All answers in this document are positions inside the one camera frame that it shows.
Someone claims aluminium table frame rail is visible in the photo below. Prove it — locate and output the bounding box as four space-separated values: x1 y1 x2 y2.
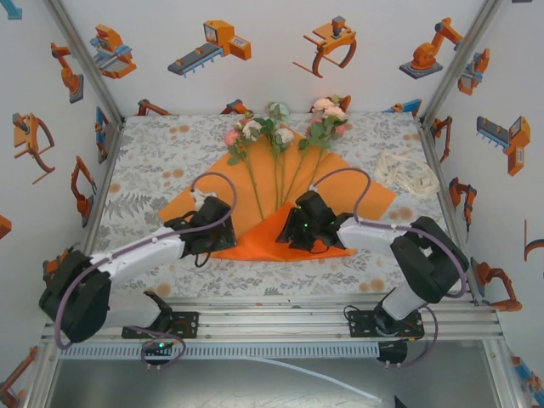
40 297 505 343

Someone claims fake pale teal rose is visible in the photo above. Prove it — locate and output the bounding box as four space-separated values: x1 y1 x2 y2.
265 100 292 212

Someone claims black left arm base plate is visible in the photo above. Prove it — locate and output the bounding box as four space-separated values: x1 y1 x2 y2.
122 311 201 340

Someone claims aluminium corner post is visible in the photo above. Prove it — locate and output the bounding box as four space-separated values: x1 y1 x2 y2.
42 0 127 124
418 0 507 124

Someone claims cream printed ribbon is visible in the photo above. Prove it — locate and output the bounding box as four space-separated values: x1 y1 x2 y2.
372 148 441 196

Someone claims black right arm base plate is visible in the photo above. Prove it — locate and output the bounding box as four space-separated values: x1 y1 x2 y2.
348 309 426 340

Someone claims circuit board with green light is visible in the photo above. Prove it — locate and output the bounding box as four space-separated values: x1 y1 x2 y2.
141 339 175 357

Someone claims thin white tube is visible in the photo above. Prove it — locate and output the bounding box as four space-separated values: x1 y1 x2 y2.
250 356 383 403

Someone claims orange wrapping paper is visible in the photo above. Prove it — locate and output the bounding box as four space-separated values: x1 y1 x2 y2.
156 129 399 263

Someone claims fake pink rose stem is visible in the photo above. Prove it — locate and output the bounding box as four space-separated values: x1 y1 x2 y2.
282 116 348 209

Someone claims white slotted cable duct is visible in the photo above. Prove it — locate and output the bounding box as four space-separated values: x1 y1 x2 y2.
57 343 382 360

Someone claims aluminium side rail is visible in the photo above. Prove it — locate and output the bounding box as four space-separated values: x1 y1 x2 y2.
418 117 482 307
82 121 125 252

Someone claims floral patterned tablecloth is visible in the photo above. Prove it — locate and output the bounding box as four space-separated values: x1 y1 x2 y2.
91 112 473 298

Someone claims black electronics box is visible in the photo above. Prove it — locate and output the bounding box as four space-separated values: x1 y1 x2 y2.
377 339 409 365

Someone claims fake white rose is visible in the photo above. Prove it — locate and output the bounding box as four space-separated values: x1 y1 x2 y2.
271 127 297 209

